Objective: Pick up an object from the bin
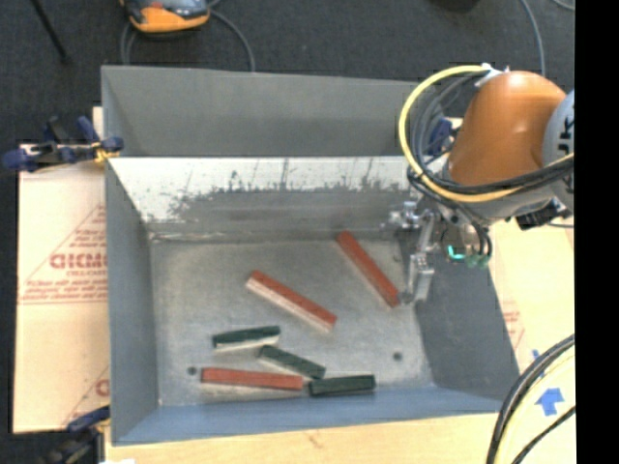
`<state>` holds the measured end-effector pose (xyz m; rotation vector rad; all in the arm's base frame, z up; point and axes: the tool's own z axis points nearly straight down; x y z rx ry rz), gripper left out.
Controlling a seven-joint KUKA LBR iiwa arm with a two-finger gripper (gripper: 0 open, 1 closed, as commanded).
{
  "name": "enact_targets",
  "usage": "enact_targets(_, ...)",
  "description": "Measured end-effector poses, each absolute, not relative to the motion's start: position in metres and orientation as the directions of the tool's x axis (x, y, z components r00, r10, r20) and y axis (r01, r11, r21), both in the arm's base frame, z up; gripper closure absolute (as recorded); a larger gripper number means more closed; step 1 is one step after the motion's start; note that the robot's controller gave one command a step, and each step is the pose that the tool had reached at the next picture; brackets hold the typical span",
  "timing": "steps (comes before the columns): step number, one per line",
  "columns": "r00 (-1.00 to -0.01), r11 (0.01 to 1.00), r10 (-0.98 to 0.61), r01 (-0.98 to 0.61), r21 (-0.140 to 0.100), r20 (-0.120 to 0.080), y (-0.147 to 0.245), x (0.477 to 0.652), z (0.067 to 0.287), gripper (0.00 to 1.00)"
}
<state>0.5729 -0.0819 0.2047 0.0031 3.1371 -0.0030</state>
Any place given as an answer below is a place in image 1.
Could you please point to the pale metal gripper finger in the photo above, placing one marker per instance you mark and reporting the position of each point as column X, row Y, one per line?
column 422, row 283
column 409, row 283

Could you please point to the red-brown flat block white side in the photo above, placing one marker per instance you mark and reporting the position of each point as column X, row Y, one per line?
column 292, row 300

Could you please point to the dark green flat block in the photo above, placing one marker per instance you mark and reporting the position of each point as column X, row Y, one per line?
column 342, row 385
column 246, row 336
column 292, row 361

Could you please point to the grey metal bin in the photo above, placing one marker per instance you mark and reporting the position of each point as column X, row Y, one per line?
column 271, row 119

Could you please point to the brown cardboard board red print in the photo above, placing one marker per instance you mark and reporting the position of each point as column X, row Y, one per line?
column 58, row 317

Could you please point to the black cylinder on white bracket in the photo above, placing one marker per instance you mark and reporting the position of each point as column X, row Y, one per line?
column 537, row 216

